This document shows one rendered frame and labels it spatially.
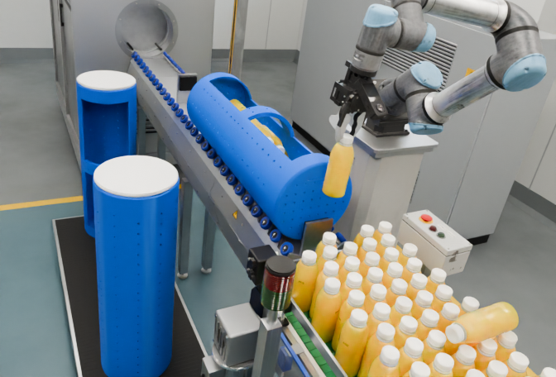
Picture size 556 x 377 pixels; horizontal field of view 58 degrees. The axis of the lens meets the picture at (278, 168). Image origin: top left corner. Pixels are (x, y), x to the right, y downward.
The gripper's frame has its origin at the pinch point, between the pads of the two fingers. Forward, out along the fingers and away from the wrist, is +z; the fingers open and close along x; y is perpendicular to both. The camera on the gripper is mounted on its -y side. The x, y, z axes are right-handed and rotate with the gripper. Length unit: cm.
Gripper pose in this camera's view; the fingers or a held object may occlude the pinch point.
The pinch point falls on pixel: (346, 138)
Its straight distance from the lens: 138.8
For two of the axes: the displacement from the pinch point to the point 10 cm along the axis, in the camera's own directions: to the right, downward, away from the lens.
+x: -8.0, 1.3, -5.8
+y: -5.5, -5.4, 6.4
